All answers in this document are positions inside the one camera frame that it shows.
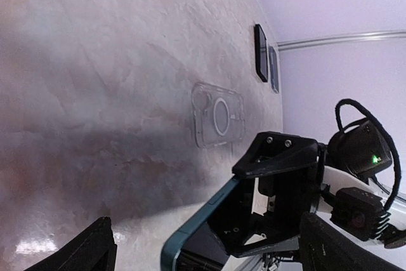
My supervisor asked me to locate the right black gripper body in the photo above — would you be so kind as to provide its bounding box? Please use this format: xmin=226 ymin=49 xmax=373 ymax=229
xmin=221 ymin=143 xmax=327 ymax=259

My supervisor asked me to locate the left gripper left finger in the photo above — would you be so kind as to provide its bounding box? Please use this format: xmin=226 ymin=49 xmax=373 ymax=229
xmin=26 ymin=216 xmax=116 ymax=271

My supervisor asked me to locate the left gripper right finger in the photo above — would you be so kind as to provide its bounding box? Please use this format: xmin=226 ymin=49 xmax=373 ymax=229
xmin=299 ymin=213 xmax=401 ymax=271

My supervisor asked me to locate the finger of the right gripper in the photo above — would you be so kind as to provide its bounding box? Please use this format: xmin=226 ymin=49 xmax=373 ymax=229
xmin=232 ymin=131 xmax=318 ymax=178

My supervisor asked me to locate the clear camera-cutout phone case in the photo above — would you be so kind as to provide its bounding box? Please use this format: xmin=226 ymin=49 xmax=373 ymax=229
xmin=191 ymin=82 xmax=246 ymax=149

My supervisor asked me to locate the blue smartphone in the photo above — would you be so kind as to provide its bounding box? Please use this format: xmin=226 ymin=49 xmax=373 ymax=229
xmin=268 ymin=45 xmax=280 ymax=94

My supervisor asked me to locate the teal-edged smartphone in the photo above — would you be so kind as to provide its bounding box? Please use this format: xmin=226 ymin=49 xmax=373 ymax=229
xmin=160 ymin=177 xmax=254 ymax=270

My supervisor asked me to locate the black phone case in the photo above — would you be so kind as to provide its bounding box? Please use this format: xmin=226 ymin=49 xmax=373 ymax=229
xmin=254 ymin=23 xmax=268 ymax=83

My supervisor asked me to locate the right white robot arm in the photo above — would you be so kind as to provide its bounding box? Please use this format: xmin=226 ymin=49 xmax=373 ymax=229
xmin=232 ymin=118 xmax=405 ymax=256

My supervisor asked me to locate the right aluminium frame post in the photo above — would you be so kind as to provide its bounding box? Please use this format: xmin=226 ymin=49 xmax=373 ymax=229
xmin=277 ymin=29 xmax=405 ymax=51

